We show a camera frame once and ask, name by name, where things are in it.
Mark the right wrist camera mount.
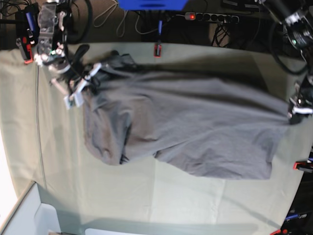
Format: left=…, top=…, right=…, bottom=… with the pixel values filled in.
left=50, top=63, right=102, bottom=110

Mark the black power strip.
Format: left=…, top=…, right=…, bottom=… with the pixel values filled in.
left=183, top=12, right=240, bottom=24

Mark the red clamp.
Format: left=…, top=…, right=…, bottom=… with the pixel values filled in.
left=154, top=20, right=163, bottom=58
left=15, top=10, right=38, bottom=64
left=270, top=229, right=289, bottom=235

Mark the grey t-shirt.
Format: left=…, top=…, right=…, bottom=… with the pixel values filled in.
left=83, top=54, right=289, bottom=180

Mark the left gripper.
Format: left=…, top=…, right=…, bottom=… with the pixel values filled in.
left=290, top=83, right=313, bottom=118

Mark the red clamp right edge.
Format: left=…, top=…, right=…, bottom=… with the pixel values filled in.
left=293, top=158, right=313, bottom=173

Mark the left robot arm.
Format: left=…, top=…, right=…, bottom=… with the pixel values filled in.
left=256, top=0, right=313, bottom=120

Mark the red clamp bottom right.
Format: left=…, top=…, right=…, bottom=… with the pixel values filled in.
left=270, top=229, right=289, bottom=235

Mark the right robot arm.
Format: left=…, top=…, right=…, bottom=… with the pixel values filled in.
left=34, top=0, right=93, bottom=94

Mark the white bin lower left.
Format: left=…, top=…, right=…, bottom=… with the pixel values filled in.
left=0, top=181, right=62, bottom=235

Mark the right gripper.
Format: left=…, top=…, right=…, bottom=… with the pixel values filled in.
left=55, top=61, right=93, bottom=91

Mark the red clamp top centre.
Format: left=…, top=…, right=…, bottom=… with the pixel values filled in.
left=154, top=20, right=163, bottom=58

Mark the pale green table cloth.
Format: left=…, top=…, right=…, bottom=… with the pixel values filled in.
left=0, top=49, right=313, bottom=235

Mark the red clamp top left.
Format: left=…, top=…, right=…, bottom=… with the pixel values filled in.
left=15, top=10, right=38, bottom=64

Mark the blue box top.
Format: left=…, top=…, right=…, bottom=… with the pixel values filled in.
left=118, top=0, right=188, bottom=11

